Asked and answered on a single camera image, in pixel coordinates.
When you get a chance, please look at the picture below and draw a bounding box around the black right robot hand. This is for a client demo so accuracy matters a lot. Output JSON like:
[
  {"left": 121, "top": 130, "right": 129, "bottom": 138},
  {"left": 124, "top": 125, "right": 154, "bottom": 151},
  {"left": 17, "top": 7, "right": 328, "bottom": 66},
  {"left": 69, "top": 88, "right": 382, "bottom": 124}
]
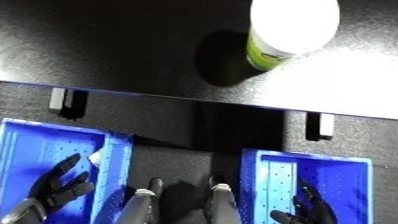
[{"left": 268, "top": 179, "right": 342, "bottom": 224}]

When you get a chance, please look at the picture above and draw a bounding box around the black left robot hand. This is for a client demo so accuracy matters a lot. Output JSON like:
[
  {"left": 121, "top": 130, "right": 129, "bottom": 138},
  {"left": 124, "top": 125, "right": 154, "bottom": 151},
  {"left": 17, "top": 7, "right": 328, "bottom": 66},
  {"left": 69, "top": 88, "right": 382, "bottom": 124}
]
[{"left": 24, "top": 152, "right": 98, "bottom": 216}]

